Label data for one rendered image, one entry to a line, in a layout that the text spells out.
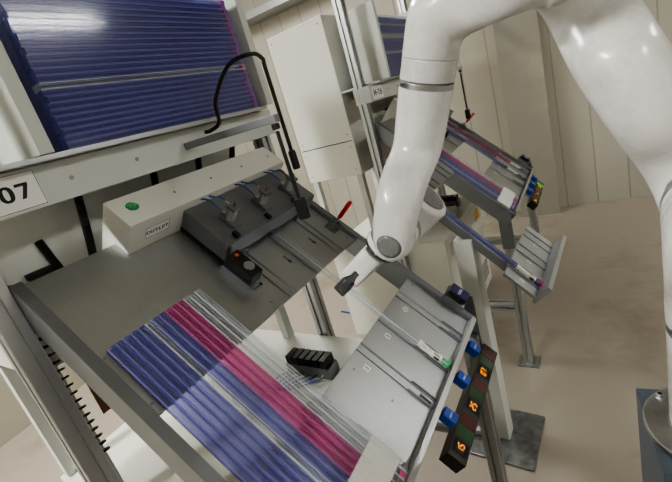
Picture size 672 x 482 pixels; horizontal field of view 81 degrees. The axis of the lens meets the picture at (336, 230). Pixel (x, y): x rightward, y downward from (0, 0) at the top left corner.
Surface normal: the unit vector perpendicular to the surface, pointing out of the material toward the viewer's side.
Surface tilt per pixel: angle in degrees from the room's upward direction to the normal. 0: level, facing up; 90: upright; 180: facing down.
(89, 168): 90
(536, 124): 90
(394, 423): 43
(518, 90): 90
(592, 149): 90
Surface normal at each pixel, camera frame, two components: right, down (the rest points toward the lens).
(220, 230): 0.36, -0.72
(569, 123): -0.40, 0.38
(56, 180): 0.83, -0.07
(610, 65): -0.70, 0.29
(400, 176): -0.31, -0.32
